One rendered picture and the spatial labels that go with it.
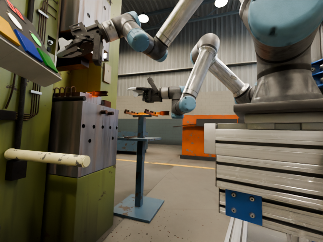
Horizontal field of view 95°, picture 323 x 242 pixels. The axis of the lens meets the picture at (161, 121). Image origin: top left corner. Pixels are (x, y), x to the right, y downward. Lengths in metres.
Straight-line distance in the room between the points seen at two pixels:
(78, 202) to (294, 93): 1.07
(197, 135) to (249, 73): 5.64
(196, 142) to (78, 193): 3.60
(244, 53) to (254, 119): 9.08
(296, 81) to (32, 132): 1.12
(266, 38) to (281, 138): 0.22
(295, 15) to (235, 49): 9.19
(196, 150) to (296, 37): 4.03
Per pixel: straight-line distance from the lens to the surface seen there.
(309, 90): 0.50
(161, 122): 8.71
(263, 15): 0.38
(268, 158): 0.45
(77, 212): 1.09
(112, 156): 1.25
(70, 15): 1.28
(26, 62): 0.65
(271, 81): 0.48
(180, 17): 0.73
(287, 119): 0.45
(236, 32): 10.03
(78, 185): 1.03
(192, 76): 0.78
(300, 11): 0.38
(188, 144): 4.31
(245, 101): 1.07
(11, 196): 1.08
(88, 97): 1.12
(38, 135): 1.08
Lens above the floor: 0.74
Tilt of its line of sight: 4 degrees up
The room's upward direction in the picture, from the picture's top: 2 degrees clockwise
